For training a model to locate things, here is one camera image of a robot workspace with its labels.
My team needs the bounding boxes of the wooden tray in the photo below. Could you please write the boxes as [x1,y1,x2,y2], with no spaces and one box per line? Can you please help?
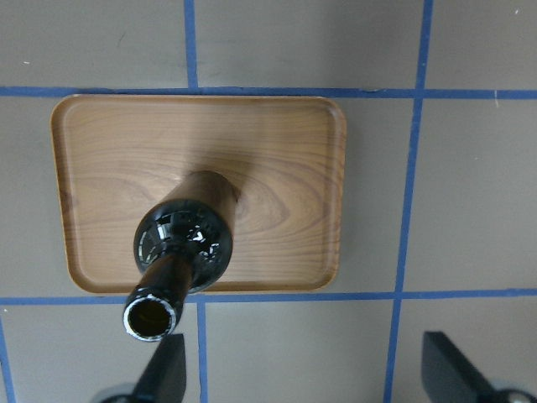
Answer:
[50,95,347,294]

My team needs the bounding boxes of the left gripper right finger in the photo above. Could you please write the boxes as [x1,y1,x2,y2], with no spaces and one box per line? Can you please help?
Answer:
[421,332,503,403]

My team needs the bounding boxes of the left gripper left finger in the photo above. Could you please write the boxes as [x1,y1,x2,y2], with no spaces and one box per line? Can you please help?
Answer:
[129,334,185,403]

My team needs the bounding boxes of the dark wine bottle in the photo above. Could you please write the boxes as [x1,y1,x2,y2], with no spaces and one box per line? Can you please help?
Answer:
[123,171,238,342]

